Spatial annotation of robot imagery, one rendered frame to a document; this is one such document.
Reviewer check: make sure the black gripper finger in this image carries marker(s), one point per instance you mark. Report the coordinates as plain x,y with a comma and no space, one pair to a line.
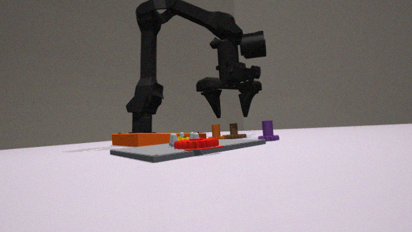
245,100
213,97

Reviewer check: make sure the red gear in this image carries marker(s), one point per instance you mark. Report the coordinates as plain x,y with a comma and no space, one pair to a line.
196,143

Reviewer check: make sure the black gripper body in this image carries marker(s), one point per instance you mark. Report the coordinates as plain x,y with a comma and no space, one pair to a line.
231,83

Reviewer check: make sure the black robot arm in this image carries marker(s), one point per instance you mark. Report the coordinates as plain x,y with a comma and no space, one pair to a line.
148,93

